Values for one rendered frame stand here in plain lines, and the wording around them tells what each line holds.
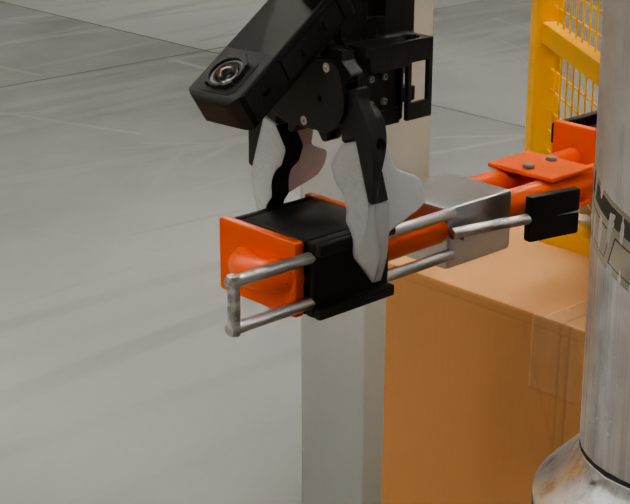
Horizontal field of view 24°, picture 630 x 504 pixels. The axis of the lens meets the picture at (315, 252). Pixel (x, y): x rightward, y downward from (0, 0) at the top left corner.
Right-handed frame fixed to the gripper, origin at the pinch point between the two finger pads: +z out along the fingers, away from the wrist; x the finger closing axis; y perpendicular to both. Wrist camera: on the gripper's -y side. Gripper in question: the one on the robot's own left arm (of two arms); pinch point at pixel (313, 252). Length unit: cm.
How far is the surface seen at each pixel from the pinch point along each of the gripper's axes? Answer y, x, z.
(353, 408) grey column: 103, 98, 81
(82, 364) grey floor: 130, 222, 122
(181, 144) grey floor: 281, 370, 123
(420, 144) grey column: 116, 96, 35
